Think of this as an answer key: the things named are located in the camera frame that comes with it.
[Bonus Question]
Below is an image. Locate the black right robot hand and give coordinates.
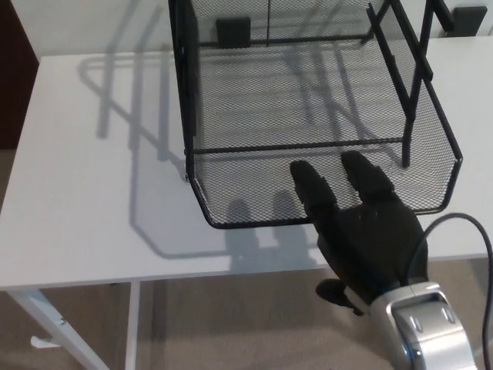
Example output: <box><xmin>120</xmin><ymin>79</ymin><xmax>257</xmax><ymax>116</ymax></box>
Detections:
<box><xmin>288</xmin><ymin>150</ymin><xmax>431</xmax><ymax>318</ymax></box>

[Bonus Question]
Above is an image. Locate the white desk hook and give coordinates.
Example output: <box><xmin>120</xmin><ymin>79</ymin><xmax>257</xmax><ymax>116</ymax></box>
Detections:
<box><xmin>30</xmin><ymin>335</ymin><xmax>59</xmax><ymax>352</ymax></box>

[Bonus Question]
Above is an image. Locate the black rectangular box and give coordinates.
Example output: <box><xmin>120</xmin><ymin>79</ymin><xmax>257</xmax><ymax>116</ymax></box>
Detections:
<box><xmin>451</xmin><ymin>6</ymin><xmax>488</xmax><ymax>39</ymax></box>
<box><xmin>215</xmin><ymin>16</ymin><xmax>252</xmax><ymax>48</ymax></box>

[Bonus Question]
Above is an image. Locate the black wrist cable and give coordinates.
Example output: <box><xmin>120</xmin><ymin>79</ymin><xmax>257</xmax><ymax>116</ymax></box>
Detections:
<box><xmin>404</xmin><ymin>213</ymin><xmax>493</xmax><ymax>370</ymax></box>

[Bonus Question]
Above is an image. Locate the dark brown wooden panel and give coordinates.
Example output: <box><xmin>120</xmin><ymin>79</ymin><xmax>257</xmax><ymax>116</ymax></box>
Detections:
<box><xmin>0</xmin><ymin>0</ymin><xmax>40</xmax><ymax>150</ymax></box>

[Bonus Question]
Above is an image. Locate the white metal-frame desk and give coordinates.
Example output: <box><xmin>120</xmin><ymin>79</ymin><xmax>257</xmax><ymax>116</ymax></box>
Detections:
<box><xmin>0</xmin><ymin>36</ymin><xmax>493</xmax><ymax>370</ymax></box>

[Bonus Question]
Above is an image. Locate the black mesh file tray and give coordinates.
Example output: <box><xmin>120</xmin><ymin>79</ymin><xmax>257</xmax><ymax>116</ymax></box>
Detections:
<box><xmin>168</xmin><ymin>0</ymin><xmax>464</xmax><ymax>231</ymax></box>

